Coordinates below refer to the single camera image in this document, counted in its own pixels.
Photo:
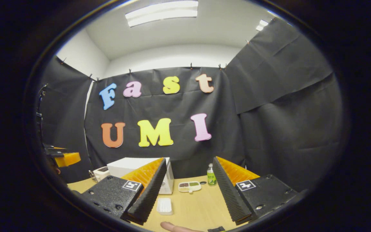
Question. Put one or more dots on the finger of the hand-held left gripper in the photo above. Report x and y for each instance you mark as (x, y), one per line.
(52, 148)
(69, 159)

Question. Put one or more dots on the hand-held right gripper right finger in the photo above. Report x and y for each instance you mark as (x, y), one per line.
(229, 193)

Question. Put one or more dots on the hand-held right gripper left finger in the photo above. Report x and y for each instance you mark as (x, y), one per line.
(147, 195)

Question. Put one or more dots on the white microwave oven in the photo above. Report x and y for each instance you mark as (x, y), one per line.
(124, 166)

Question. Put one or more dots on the small white rectangular plate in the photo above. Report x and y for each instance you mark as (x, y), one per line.
(165, 206)

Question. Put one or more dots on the green label drink bottle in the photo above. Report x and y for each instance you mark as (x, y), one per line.
(211, 177)

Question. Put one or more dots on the white toaster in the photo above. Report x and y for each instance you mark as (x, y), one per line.
(101, 174)

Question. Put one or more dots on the white divided dish of beans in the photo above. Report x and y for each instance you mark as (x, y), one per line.
(189, 187)

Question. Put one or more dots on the small ceiling light panel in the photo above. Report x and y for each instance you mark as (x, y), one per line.
(262, 25)

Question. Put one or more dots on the long ceiling light panel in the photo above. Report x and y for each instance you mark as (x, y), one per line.
(161, 13)

